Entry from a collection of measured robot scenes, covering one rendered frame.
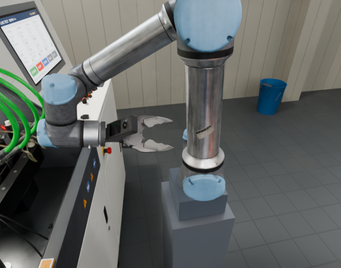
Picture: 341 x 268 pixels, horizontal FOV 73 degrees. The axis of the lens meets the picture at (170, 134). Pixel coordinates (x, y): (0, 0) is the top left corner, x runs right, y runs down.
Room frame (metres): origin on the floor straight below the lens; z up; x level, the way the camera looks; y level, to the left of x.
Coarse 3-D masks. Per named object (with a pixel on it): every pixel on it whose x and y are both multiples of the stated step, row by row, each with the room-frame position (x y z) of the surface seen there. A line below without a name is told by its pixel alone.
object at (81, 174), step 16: (80, 160) 0.70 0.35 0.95; (96, 160) 0.80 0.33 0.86; (80, 176) 0.61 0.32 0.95; (96, 176) 0.75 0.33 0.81; (80, 192) 0.55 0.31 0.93; (64, 208) 0.47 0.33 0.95; (80, 208) 0.51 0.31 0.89; (64, 224) 0.41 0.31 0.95; (80, 224) 0.48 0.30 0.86; (48, 240) 0.36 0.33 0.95; (64, 240) 0.37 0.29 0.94; (80, 240) 0.44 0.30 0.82; (48, 256) 0.32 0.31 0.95; (64, 256) 0.34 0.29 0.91
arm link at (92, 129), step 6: (84, 120) 0.55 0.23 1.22; (90, 120) 0.55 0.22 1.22; (96, 120) 0.56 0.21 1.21; (84, 126) 0.52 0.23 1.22; (90, 126) 0.52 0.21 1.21; (96, 126) 0.53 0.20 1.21; (84, 132) 0.51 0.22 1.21; (90, 132) 0.51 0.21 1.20; (96, 132) 0.51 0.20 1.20; (84, 138) 0.50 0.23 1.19; (90, 138) 0.50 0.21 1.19; (96, 138) 0.51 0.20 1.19; (84, 144) 0.50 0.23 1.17; (90, 144) 0.50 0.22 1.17; (96, 144) 0.51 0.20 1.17
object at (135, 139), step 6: (102, 126) 0.53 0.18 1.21; (138, 126) 0.56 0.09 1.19; (102, 132) 0.52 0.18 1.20; (138, 132) 0.55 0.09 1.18; (102, 138) 0.51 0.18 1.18; (120, 138) 0.53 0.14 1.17; (126, 138) 0.53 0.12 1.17; (132, 138) 0.53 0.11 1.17; (138, 138) 0.54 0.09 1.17; (102, 144) 0.51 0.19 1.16; (126, 144) 0.52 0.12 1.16; (132, 144) 0.52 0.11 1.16; (138, 144) 0.52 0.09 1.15
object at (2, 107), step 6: (0, 102) 0.49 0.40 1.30; (0, 108) 0.49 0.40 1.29; (6, 108) 0.49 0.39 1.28; (6, 114) 0.49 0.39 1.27; (12, 114) 0.50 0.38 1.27; (12, 120) 0.49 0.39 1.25; (12, 126) 0.49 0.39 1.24; (18, 126) 0.50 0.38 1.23; (18, 132) 0.49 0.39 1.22; (12, 138) 0.49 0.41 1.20; (18, 138) 0.49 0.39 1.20; (12, 144) 0.49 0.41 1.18; (6, 150) 0.48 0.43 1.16
